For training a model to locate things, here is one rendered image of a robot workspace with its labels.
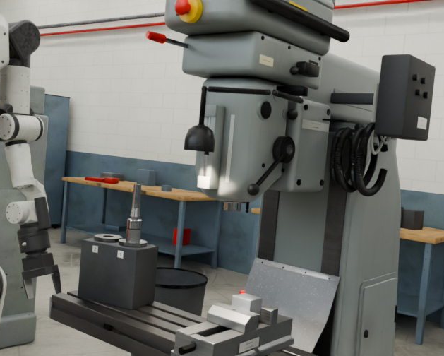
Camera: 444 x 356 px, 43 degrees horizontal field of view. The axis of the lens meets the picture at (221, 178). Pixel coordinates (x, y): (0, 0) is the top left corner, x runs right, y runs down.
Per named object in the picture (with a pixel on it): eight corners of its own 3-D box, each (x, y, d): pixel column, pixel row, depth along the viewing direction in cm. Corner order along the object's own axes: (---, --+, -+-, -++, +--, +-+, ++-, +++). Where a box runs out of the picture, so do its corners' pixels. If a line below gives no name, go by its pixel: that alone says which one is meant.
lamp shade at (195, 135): (178, 149, 132) (181, 122, 132) (190, 150, 139) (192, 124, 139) (208, 152, 130) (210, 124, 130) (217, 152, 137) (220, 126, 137)
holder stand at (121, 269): (131, 310, 174) (137, 246, 173) (77, 296, 184) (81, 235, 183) (154, 302, 185) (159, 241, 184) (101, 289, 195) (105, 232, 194)
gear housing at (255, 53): (254, 71, 134) (258, 29, 133) (178, 73, 149) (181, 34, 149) (322, 90, 160) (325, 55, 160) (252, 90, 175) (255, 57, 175)
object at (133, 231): (123, 241, 179) (125, 222, 179) (128, 239, 184) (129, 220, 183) (138, 242, 178) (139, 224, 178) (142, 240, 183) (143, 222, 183)
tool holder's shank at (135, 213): (128, 219, 179) (131, 184, 179) (131, 217, 183) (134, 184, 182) (138, 220, 179) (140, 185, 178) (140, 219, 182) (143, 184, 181)
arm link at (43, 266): (13, 282, 170) (6, 242, 171) (34, 276, 179) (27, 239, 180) (46, 275, 165) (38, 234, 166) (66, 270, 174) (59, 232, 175)
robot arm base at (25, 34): (-21, 64, 174) (-30, 27, 171) (12, 57, 185) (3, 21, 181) (14, 63, 167) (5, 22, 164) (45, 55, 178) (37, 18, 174)
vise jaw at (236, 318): (244, 333, 140) (246, 318, 139) (206, 321, 147) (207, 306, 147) (258, 329, 144) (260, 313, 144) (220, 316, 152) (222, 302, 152)
